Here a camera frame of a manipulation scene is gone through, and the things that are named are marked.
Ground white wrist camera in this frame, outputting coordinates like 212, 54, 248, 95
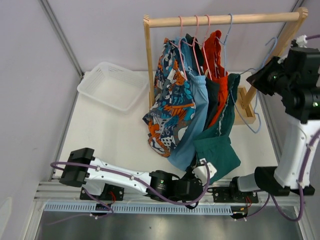
296, 34, 308, 48
192, 158, 217, 184

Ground slotted cable duct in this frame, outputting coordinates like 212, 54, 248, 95
43, 202, 233, 216

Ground green shorts with drawstring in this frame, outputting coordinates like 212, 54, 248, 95
193, 73, 241, 183

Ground white plastic basket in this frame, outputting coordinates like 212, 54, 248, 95
77, 61, 149, 113

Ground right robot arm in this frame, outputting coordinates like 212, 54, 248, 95
228, 47, 320, 202

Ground patterned colourful shorts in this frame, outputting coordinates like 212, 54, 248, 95
142, 38, 197, 158

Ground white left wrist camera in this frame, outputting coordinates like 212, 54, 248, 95
192, 158, 217, 184

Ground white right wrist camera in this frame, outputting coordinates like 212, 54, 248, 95
296, 34, 308, 48

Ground light blue shorts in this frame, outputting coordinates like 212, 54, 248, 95
167, 37, 209, 171

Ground dark navy shorts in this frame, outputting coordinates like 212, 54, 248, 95
184, 33, 221, 131

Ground orange shorts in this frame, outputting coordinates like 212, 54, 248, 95
201, 30, 228, 127

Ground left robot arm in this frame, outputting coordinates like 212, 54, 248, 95
51, 147, 216, 209

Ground wooden clothes rack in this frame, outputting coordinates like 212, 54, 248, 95
143, 7, 309, 126

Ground aluminium mounting rail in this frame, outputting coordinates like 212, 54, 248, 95
34, 180, 301, 206

